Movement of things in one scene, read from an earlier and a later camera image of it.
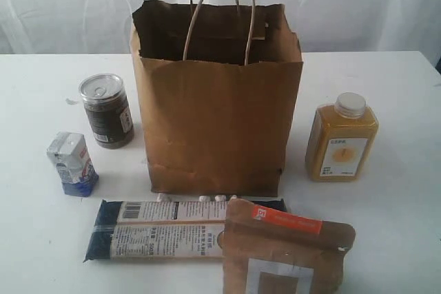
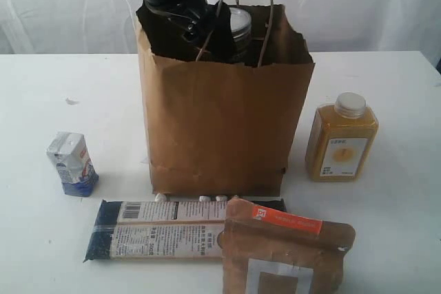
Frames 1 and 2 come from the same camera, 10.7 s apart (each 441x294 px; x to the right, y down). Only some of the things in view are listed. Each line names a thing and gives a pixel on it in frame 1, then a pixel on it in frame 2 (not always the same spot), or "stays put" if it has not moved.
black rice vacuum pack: [165, 229] stays put
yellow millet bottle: [341, 139] stays put
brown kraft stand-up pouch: [266, 252] stays put
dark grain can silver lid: [108, 109] -> [241, 27]
